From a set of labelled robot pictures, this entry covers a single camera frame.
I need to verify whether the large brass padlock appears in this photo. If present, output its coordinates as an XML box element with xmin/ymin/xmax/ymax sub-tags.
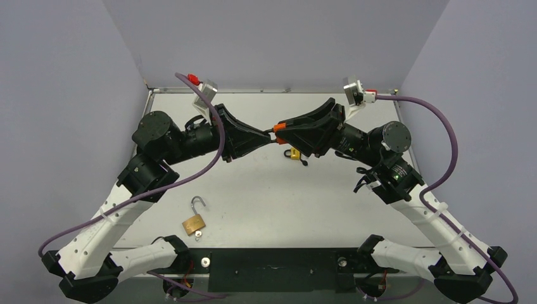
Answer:
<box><xmin>182</xmin><ymin>196</ymin><xmax>206</xmax><ymax>236</ymax></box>

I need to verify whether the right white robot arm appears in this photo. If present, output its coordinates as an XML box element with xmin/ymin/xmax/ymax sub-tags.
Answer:
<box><xmin>273</xmin><ymin>99</ymin><xmax>507</xmax><ymax>303</ymax></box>

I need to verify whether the yellow padlock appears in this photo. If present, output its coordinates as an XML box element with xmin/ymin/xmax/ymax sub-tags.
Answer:
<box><xmin>283</xmin><ymin>148</ymin><xmax>301</xmax><ymax>161</ymax></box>

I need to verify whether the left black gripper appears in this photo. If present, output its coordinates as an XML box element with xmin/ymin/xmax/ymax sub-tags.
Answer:
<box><xmin>168</xmin><ymin>104</ymin><xmax>276</xmax><ymax>165</ymax></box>

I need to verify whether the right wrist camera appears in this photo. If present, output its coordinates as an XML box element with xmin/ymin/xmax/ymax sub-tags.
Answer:
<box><xmin>343</xmin><ymin>75</ymin><xmax>377</xmax><ymax>122</ymax></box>

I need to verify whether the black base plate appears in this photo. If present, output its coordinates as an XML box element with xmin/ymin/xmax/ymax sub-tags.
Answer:
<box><xmin>157</xmin><ymin>248</ymin><xmax>385</xmax><ymax>293</ymax></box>

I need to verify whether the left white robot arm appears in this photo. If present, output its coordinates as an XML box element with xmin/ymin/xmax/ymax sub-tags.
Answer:
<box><xmin>42</xmin><ymin>104</ymin><xmax>271</xmax><ymax>303</ymax></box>

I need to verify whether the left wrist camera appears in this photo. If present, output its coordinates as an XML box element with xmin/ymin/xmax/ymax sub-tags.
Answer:
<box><xmin>192</xmin><ymin>79</ymin><xmax>219</xmax><ymax>127</ymax></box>

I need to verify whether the orange padlock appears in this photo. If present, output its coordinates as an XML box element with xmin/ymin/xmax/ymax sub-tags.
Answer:
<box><xmin>263</xmin><ymin>122</ymin><xmax>287</xmax><ymax>145</ymax></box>

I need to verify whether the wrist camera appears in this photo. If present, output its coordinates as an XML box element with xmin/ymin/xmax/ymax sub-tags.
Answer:
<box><xmin>343</xmin><ymin>75</ymin><xmax>377</xmax><ymax>122</ymax></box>
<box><xmin>192</xmin><ymin>79</ymin><xmax>219</xmax><ymax>127</ymax></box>

